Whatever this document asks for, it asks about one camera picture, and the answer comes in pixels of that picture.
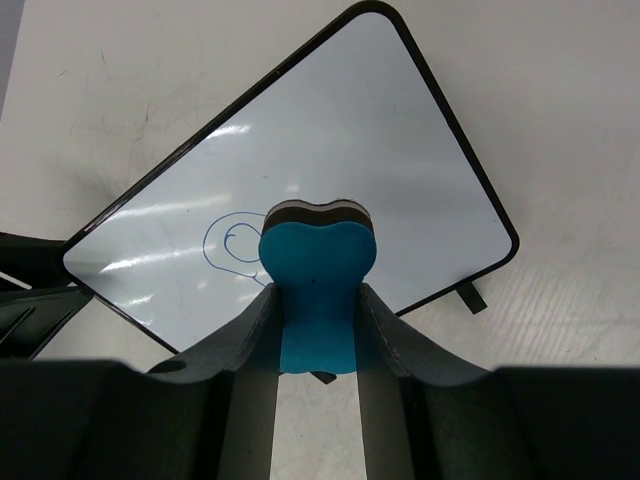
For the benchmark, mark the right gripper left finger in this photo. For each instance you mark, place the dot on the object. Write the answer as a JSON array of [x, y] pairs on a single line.
[[206, 413]]

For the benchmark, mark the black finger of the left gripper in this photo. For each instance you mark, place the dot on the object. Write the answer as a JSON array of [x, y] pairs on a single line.
[[37, 298]]

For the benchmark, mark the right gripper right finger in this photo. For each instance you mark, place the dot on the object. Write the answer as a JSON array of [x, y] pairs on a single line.
[[428, 414]]

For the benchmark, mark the blue bone-shaped eraser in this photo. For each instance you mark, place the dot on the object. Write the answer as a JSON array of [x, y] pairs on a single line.
[[318, 256]]

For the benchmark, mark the white whiteboard black frame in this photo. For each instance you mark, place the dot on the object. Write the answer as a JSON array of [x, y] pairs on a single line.
[[355, 113]]

